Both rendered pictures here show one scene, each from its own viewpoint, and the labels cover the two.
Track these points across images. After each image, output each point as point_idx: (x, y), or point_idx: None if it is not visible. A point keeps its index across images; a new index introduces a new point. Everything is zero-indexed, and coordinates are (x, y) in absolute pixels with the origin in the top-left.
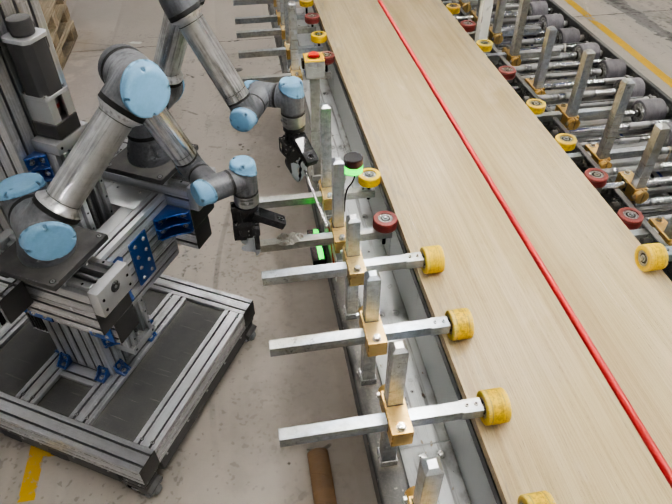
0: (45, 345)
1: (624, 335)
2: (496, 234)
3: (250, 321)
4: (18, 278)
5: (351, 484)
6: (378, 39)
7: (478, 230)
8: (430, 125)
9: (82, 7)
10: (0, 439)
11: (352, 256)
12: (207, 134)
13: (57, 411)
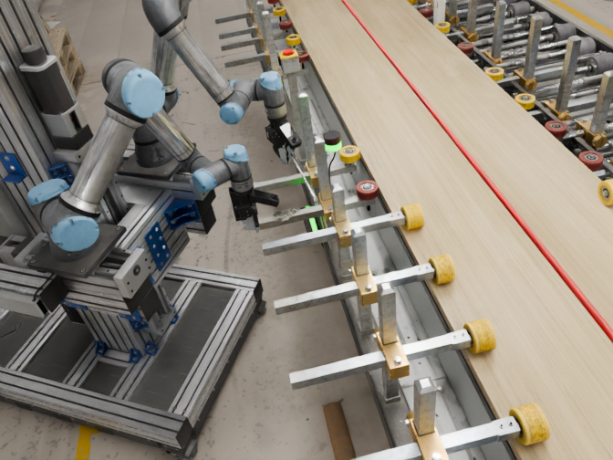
0: (83, 337)
1: (595, 263)
2: (469, 189)
3: (260, 297)
4: (54, 271)
5: (366, 432)
6: (346, 35)
7: (451, 187)
8: (400, 102)
9: (86, 46)
10: (53, 423)
11: (340, 221)
12: (205, 141)
13: (99, 392)
